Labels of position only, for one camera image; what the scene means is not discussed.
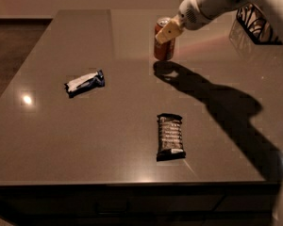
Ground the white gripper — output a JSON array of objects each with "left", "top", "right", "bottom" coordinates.
[{"left": 155, "top": 0, "right": 221, "bottom": 44}]

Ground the orange soda can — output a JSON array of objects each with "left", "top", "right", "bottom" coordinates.
[{"left": 154, "top": 17, "right": 175, "bottom": 61}]

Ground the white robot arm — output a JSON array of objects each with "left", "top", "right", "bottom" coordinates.
[{"left": 156, "top": 0, "right": 283, "bottom": 44}]

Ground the black chocolate bar wrapper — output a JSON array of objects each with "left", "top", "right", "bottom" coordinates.
[{"left": 157, "top": 113, "right": 186, "bottom": 161}]

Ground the blue white snack wrapper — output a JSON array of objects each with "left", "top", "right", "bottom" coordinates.
[{"left": 65, "top": 70, "right": 105, "bottom": 98}]

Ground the black wire basket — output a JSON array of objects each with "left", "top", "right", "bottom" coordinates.
[{"left": 236, "top": 4, "right": 282, "bottom": 45}]

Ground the dark drawer handle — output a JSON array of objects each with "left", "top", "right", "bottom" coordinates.
[{"left": 94, "top": 200, "right": 129, "bottom": 215}]

